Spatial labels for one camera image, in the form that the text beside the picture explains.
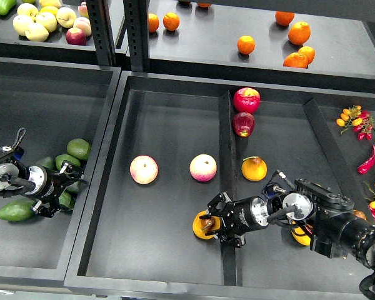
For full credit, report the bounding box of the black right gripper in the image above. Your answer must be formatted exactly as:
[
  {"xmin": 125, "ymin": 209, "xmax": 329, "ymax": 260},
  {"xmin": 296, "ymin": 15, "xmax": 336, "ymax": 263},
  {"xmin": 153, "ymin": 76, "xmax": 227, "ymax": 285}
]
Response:
[{"xmin": 199, "ymin": 192, "xmax": 263, "ymax": 248}]

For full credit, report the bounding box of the pale yellow apple top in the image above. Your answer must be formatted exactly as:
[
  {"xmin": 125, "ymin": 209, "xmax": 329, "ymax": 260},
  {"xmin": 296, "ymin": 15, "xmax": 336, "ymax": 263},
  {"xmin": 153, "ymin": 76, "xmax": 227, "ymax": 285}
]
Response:
[{"xmin": 17, "ymin": 2, "xmax": 39, "ymax": 20}]

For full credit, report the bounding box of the pale yellow apple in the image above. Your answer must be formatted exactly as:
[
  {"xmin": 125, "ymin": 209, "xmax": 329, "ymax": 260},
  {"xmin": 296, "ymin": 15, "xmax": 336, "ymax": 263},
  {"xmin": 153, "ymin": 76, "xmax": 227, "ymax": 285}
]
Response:
[
  {"xmin": 56, "ymin": 7, "xmax": 77, "ymax": 29},
  {"xmin": 17, "ymin": 2, "xmax": 39, "ymax": 20},
  {"xmin": 12, "ymin": 15, "xmax": 34, "ymax": 36},
  {"xmin": 35, "ymin": 12, "xmax": 58, "ymax": 33},
  {"xmin": 25, "ymin": 22, "xmax": 49, "ymax": 42}
]

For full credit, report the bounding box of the yellow pear far right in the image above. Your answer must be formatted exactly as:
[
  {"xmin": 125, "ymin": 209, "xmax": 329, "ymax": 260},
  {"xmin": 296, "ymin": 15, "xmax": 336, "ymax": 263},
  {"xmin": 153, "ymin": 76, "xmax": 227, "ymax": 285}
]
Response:
[{"xmin": 353, "ymin": 210, "xmax": 367, "ymax": 220}]

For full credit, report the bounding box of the green avocado middle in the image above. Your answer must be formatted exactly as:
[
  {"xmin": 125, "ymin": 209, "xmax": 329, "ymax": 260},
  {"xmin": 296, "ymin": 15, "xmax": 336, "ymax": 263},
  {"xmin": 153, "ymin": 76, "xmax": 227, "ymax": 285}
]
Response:
[{"xmin": 55, "ymin": 154, "xmax": 81, "ymax": 170}]

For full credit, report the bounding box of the orange on shelf small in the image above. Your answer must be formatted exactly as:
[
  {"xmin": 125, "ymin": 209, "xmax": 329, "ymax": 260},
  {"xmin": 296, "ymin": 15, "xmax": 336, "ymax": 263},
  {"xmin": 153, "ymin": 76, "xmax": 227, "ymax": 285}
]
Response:
[{"xmin": 298, "ymin": 46, "xmax": 316, "ymax": 64}]

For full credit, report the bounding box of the cherry tomato bunch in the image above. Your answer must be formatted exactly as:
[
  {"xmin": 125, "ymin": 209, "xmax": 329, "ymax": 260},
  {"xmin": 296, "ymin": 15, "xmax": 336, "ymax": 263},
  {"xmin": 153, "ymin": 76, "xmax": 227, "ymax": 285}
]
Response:
[{"xmin": 336, "ymin": 105, "xmax": 374, "ymax": 141}]

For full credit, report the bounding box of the green avocado far left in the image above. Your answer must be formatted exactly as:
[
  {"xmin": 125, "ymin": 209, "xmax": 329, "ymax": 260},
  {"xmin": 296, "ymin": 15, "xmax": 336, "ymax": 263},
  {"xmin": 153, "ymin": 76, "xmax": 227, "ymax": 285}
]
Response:
[{"xmin": 0, "ymin": 198, "xmax": 36, "ymax": 222}]

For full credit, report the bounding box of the black shelf post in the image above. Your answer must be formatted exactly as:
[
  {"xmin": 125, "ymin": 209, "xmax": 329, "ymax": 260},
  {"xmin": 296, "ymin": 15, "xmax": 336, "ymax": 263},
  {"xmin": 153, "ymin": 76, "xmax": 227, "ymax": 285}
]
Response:
[
  {"xmin": 123, "ymin": 0, "xmax": 150, "ymax": 73},
  {"xmin": 86, "ymin": 0, "xmax": 116, "ymax": 66}
]

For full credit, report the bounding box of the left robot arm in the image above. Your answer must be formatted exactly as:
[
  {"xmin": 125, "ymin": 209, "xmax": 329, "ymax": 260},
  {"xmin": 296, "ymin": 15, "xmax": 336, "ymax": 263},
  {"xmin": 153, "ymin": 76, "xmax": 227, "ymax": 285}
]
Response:
[{"xmin": 0, "ymin": 127, "xmax": 86, "ymax": 218}]

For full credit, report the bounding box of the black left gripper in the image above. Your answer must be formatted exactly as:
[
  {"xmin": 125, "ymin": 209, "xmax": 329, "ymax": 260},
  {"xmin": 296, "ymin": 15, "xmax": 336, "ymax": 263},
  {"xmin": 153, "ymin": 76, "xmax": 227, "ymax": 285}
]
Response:
[{"xmin": 31, "ymin": 161, "xmax": 88, "ymax": 218}]

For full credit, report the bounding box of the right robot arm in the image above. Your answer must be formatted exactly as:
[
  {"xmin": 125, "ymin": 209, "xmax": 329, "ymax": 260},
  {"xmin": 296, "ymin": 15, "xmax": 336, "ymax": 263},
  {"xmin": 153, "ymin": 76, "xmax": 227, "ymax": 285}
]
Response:
[{"xmin": 192, "ymin": 171, "xmax": 375, "ymax": 299}]

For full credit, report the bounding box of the dark red apple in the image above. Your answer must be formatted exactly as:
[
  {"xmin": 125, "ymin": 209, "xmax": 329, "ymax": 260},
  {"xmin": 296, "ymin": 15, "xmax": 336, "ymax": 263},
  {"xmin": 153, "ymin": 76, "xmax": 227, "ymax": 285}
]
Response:
[{"xmin": 231, "ymin": 112, "xmax": 255, "ymax": 138}]

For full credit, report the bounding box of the pink yellow apple left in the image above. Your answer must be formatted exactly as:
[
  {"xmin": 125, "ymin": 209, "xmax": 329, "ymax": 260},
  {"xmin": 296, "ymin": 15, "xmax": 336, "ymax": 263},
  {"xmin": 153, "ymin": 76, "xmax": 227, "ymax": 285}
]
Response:
[{"xmin": 129, "ymin": 155, "xmax": 159, "ymax": 184}]

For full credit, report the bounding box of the green avocado behind gripper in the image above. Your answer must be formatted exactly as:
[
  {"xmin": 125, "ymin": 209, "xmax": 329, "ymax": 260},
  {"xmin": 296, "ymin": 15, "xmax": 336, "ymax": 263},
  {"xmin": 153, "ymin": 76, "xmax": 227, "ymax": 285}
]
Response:
[{"xmin": 36, "ymin": 156, "xmax": 56, "ymax": 170}]

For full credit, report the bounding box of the red apple on shelf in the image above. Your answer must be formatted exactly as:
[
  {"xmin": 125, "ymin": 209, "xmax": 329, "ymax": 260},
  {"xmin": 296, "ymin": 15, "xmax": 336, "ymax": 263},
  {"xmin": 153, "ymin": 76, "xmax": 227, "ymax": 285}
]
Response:
[{"xmin": 66, "ymin": 27, "xmax": 87, "ymax": 46}]

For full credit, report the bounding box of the black shelf post left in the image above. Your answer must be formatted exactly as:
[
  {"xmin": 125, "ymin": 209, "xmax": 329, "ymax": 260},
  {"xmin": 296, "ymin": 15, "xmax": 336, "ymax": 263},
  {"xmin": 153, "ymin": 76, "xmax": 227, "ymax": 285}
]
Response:
[{"xmin": 86, "ymin": 0, "xmax": 116, "ymax": 66}]

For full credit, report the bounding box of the pale yellow apple centre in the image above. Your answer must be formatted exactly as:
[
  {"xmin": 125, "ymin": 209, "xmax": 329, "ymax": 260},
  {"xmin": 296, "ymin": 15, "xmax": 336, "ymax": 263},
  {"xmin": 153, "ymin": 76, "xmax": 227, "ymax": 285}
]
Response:
[{"xmin": 35, "ymin": 12, "xmax": 58, "ymax": 33}]

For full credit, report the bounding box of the orange on shelf left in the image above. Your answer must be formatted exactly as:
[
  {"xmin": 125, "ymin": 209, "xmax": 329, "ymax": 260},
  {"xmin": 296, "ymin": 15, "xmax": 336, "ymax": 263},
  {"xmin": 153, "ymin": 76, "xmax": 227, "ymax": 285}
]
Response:
[{"xmin": 148, "ymin": 13, "xmax": 159, "ymax": 33}]

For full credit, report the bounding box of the black shelf post right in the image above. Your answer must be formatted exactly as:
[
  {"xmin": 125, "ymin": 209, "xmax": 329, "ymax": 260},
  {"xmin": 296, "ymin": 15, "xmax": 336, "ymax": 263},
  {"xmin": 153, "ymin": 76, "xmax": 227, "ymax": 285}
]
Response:
[{"xmin": 123, "ymin": 0, "xmax": 150, "ymax": 73}]

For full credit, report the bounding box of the bright red apple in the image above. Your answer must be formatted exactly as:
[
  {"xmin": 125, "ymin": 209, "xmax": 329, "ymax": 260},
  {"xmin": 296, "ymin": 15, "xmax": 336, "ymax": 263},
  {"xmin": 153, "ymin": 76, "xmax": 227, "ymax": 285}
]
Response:
[{"xmin": 233, "ymin": 87, "xmax": 261, "ymax": 114}]

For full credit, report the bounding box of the black centre tray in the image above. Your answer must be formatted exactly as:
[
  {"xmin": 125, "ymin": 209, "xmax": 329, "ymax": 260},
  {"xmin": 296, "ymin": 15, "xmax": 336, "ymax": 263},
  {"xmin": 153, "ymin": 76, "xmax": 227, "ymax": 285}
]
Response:
[{"xmin": 64, "ymin": 72, "xmax": 375, "ymax": 299}]

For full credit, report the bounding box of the yellow pear right lower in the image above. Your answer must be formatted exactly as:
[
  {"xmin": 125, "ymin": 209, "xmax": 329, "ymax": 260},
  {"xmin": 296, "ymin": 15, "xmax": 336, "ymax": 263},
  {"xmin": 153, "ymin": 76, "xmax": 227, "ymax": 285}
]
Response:
[{"xmin": 291, "ymin": 225, "xmax": 313, "ymax": 246}]

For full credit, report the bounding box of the pale yellow apple right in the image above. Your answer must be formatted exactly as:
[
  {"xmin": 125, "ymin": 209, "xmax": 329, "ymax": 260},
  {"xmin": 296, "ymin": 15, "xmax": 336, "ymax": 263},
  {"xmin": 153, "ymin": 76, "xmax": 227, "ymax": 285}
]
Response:
[{"xmin": 56, "ymin": 7, "xmax": 77, "ymax": 29}]

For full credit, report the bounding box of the black tray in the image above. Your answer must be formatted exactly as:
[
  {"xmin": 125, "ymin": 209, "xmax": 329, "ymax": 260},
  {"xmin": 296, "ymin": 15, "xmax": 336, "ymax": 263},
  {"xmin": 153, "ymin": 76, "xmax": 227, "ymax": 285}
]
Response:
[
  {"xmin": 0, "ymin": 57, "xmax": 121, "ymax": 289},
  {"xmin": 64, "ymin": 72, "xmax": 375, "ymax": 299}
]

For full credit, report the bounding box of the pale yellow apple left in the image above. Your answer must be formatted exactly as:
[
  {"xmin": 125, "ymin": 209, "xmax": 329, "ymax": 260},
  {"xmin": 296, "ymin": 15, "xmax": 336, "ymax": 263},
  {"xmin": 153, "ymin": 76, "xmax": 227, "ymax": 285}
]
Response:
[{"xmin": 12, "ymin": 15, "xmax": 34, "ymax": 36}]

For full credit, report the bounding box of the pale yellow apple front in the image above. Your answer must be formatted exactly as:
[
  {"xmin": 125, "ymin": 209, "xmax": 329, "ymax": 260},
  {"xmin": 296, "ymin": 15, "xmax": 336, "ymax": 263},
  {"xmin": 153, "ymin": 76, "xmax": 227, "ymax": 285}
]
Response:
[{"xmin": 25, "ymin": 22, "xmax": 49, "ymax": 42}]

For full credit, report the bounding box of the orange on shelf centre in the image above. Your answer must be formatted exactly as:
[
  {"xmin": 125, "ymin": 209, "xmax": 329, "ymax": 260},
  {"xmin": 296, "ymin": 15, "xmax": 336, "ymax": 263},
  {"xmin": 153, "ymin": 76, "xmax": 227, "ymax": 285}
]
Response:
[{"xmin": 237, "ymin": 35, "xmax": 256, "ymax": 55}]

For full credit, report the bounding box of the red chili pepper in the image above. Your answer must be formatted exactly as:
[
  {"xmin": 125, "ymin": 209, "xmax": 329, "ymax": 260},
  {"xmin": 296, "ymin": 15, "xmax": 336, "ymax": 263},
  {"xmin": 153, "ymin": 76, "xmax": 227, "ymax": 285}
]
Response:
[{"xmin": 357, "ymin": 144, "xmax": 375, "ymax": 175}]

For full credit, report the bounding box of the green avocado top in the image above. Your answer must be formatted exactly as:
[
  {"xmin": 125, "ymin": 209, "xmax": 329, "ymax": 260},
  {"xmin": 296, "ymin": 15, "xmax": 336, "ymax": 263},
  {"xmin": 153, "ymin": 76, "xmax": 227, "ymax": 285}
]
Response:
[{"xmin": 67, "ymin": 138, "xmax": 91, "ymax": 161}]

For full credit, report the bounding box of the orange on shelf lower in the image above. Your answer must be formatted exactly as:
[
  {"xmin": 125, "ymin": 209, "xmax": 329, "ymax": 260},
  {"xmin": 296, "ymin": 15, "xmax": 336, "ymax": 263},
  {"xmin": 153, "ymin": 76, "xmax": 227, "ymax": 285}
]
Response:
[{"xmin": 283, "ymin": 52, "xmax": 308, "ymax": 69}]

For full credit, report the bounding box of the pink yellow apple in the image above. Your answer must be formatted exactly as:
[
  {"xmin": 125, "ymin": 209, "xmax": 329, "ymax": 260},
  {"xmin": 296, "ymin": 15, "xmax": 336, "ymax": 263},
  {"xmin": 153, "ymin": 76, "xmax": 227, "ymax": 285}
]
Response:
[
  {"xmin": 189, "ymin": 154, "xmax": 217, "ymax": 182},
  {"xmin": 129, "ymin": 155, "xmax": 159, "ymax": 184}
]

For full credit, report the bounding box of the pink yellow apple middle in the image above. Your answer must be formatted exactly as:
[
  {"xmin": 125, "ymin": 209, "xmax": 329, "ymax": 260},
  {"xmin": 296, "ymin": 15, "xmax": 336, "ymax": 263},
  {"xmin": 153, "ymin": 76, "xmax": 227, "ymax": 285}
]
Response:
[{"xmin": 189, "ymin": 154, "xmax": 217, "ymax": 182}]

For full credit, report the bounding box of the dark green avocado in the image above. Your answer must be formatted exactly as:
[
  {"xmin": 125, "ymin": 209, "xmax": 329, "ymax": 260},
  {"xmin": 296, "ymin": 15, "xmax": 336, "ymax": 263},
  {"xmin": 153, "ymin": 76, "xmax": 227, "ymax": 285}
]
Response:
[{"xmin": 59, "ymin": 191, "xmax": 75, "ymax": 211}]

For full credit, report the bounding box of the black left tray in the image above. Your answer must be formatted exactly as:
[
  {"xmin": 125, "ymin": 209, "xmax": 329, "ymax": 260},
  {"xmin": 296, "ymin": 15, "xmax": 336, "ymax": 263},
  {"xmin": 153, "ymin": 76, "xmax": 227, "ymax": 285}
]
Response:
[{"xmin": 0, "ymin": 57, "xmax": 121, "ymax": 289}]

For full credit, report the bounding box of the pink peach on shelf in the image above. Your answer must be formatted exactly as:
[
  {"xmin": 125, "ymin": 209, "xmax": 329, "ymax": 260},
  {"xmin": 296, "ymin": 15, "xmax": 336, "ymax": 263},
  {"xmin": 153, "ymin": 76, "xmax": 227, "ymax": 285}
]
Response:
[{"xmin": 73, "ymin": 17, "xmax": 92, "ymax": 37}]

